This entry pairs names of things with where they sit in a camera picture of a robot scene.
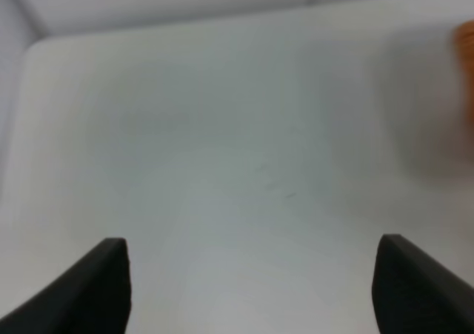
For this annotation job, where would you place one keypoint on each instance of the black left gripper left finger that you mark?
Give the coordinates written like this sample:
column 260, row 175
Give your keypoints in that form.
column 93, row 296

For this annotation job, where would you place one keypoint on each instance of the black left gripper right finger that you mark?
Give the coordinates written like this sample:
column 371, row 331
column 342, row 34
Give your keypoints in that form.
column 414, row 293

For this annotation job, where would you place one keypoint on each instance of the orange wicker basket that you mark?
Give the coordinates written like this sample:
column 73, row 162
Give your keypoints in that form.
column 463, row 46

